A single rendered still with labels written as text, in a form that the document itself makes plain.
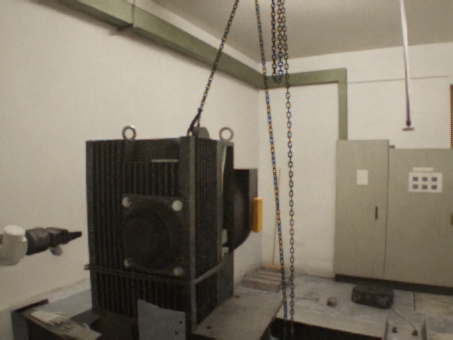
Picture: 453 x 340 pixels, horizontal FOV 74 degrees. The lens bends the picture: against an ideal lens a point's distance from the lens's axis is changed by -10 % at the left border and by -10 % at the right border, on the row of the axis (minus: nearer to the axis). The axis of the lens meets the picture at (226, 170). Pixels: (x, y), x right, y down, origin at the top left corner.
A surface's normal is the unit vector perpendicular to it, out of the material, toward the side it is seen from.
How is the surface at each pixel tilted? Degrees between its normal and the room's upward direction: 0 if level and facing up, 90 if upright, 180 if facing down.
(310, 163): 90
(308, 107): 90
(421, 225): 90
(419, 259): 90
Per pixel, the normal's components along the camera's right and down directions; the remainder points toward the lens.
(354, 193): -0.50, 0.03
